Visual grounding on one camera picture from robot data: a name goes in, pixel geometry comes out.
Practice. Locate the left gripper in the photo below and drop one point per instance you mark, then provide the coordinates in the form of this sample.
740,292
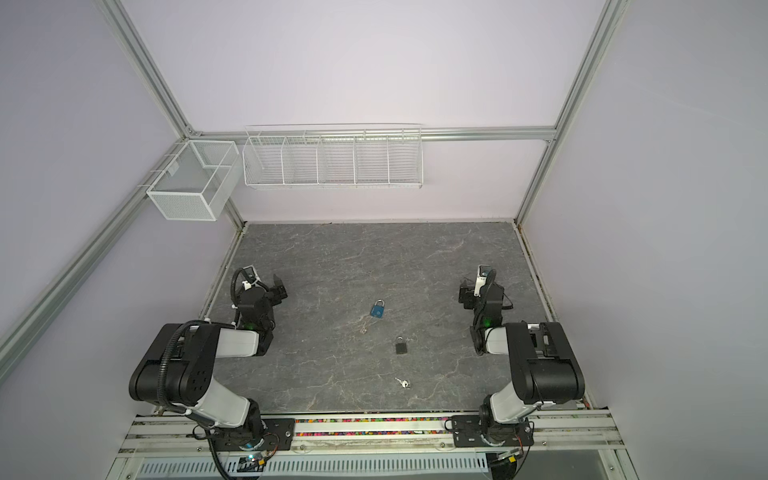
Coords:
274,289

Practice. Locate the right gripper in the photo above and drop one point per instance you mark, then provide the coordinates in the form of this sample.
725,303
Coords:
469,291

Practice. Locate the blue padlock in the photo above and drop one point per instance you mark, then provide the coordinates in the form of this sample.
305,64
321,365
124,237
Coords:
378,308

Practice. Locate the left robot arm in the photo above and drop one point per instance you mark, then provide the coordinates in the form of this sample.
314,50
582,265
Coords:
177,371

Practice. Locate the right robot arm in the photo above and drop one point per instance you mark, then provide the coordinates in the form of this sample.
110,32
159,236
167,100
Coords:
543,367

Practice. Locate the grey padlock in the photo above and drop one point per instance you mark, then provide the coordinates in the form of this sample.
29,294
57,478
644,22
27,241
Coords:
401,347

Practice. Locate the white mesh box basket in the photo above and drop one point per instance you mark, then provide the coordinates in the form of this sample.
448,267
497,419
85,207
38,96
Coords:
198,180

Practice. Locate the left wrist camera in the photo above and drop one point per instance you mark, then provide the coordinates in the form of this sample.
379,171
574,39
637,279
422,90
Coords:
250,274

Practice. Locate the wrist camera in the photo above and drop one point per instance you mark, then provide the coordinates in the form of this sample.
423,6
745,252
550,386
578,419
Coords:
483,272
250,274

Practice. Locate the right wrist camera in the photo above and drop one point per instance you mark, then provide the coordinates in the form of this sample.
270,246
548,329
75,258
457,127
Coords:
483,272

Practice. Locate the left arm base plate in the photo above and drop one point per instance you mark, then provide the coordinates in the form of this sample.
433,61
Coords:
275,434

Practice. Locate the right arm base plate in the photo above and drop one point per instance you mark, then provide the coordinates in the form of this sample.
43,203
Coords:
473,431

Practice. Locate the white wire basket long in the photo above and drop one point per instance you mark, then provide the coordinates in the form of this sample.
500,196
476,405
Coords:
347,155

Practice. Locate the aluminium front rail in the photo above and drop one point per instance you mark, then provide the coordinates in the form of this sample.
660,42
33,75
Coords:
410,432

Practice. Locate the aluminium frame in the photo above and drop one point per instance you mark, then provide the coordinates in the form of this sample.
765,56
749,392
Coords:
18,341

